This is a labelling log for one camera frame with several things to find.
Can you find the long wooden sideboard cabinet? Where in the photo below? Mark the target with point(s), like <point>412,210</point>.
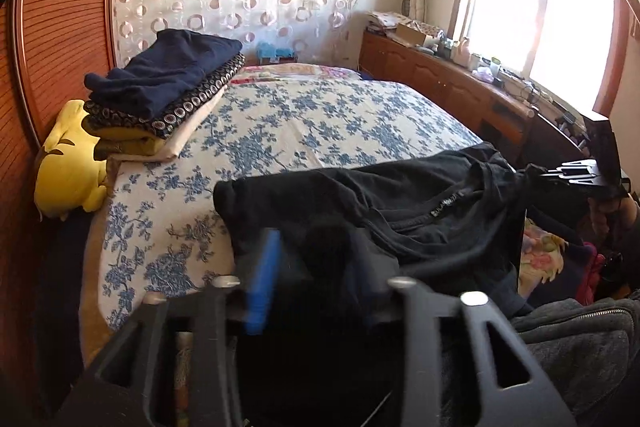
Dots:
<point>522,135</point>

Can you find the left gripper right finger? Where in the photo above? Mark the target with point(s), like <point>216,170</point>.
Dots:
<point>369,272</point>

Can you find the black t-shirt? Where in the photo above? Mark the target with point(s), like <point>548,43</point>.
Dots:
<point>453,221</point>

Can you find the grey fleece garment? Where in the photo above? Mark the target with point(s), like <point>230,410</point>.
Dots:
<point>591,355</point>

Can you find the blue floral white bedsheet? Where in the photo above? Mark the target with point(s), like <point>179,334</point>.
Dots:
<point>162,232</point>

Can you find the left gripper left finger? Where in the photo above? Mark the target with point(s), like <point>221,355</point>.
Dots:
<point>263,279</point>

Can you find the navy blue folded garment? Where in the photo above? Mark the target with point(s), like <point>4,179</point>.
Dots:
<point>177,62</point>

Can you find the cardboard box on sideboard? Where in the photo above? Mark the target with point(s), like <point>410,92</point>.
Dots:
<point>412,36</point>

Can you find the black white circle-patterned folded garment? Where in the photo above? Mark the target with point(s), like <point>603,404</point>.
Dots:
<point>110,124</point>

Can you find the person's right hand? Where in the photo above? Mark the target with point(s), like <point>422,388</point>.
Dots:
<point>616,218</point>

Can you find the pink bottle on sideboard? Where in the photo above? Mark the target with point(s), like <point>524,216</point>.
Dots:
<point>460,53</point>

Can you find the beige folded cloth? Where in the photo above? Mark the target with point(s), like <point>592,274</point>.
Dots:
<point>153,149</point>

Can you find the yellow plush toy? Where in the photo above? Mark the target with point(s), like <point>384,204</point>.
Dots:
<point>68,176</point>

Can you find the blue toy on box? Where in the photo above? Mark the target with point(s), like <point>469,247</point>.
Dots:
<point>268,53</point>

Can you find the window with wooden frame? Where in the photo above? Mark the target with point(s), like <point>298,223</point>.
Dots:
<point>573,49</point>

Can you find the wooden louvered wardrobe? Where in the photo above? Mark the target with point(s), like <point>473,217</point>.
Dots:
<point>47,48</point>

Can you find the pink rose floral blanket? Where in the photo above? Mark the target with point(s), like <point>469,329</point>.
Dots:
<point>293,71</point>

